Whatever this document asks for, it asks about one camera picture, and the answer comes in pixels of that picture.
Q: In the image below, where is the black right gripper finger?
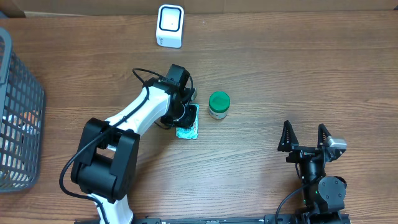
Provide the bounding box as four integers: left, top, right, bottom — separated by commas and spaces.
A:
277, 120, 299, 152
318, 123, 331, 147

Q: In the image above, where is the green toilet tissue pack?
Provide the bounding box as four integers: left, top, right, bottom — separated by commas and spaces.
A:
176, 104, 200, 139

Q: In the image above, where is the green lid jar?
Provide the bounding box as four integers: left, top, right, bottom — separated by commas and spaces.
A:
208, 91, 231, 119

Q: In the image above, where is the orange white small packet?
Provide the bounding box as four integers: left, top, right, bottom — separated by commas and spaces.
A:
2, 112, 41, 141

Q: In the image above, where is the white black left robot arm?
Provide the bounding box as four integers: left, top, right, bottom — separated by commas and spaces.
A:
59, 64, 198, 223

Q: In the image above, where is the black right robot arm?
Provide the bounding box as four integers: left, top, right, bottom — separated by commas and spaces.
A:
274, 120, 351, 224

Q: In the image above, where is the white barcode scanner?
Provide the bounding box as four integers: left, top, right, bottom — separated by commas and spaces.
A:
155, 4, 185, 49

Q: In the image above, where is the dark grey mesh basket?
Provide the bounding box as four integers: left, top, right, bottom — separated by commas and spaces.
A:
1, 28, 46, 193

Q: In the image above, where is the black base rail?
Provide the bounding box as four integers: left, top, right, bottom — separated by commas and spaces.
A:
74, 213, 352, 224

